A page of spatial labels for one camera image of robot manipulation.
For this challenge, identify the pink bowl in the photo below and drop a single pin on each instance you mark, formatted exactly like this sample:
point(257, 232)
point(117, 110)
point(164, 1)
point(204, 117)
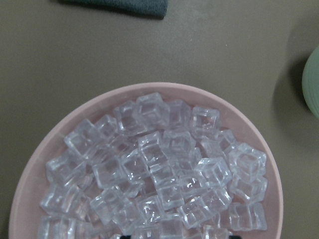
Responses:
point(26, 213)

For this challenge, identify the green bowl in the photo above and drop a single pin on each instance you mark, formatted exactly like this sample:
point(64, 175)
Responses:
point(310, 82)

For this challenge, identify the grey folded cloth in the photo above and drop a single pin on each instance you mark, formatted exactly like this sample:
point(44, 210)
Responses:
point(153, 9)

